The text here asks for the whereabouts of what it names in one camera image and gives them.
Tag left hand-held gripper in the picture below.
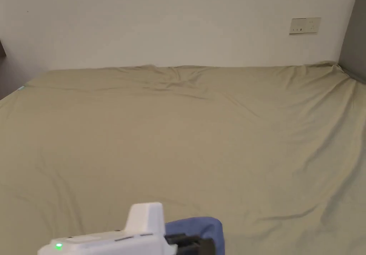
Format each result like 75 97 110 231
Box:
37 202 216 255

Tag blue garment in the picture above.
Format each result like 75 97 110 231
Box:
165 216 223 255

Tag bed with beige sheet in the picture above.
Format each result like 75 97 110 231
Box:
0 61 366 255

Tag grey padded headboard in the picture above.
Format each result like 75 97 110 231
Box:
338 0 366 84

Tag beige wall socket panel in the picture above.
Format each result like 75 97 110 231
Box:
289 17 322 35

